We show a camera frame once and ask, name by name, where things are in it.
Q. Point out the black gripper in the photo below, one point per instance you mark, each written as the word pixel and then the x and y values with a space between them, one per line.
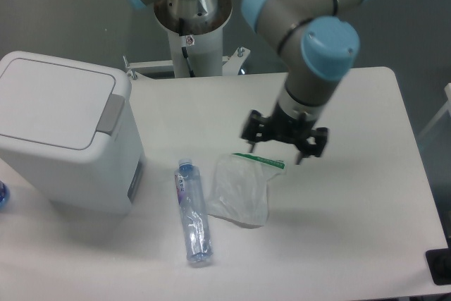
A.
pixel 279 126

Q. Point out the white push-button trash can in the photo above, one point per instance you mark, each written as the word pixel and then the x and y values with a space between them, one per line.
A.
pixel 67 127

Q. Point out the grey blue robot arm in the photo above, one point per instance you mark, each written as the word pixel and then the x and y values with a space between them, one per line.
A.
pixel 317 47

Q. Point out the clear bag green strip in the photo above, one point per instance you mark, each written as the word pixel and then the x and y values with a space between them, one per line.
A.
pixel 239 188

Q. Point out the clear plastic water bottle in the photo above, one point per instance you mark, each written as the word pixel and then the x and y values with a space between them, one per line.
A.
pixel 193 214

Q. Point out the black device at right edge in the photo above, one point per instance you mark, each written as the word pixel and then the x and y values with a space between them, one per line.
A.
pixel 439 265

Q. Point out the blue bottle at left edge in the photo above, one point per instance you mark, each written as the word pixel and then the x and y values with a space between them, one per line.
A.
pixel 4 195

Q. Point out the white pedestal base frame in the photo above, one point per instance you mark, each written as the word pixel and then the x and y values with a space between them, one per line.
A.
pixel 184 68

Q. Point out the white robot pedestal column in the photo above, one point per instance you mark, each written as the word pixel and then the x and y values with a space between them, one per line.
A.
pixel 195 27

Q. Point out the white frame at right edge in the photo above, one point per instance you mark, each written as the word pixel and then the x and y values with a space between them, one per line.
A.
pixel 433 127

